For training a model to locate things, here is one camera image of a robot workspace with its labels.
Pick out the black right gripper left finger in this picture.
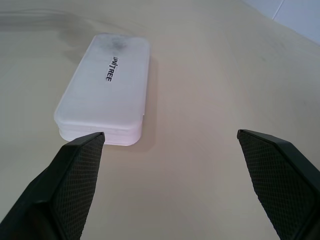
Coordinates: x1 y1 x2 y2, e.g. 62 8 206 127
0 131 105 240

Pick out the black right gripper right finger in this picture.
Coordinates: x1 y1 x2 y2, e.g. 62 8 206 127
236 128 320 240

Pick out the white translucent plastic case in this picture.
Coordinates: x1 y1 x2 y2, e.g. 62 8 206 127
53 33 151 146

